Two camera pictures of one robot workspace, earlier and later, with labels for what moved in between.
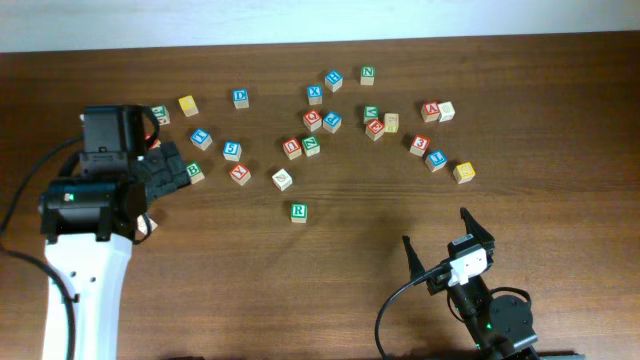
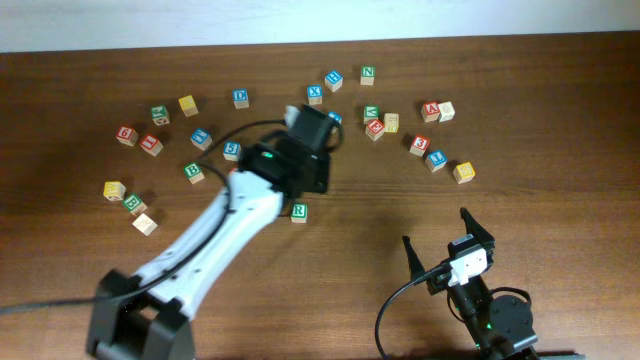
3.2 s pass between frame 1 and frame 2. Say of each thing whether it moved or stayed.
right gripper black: stayed
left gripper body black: moved
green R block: stayed
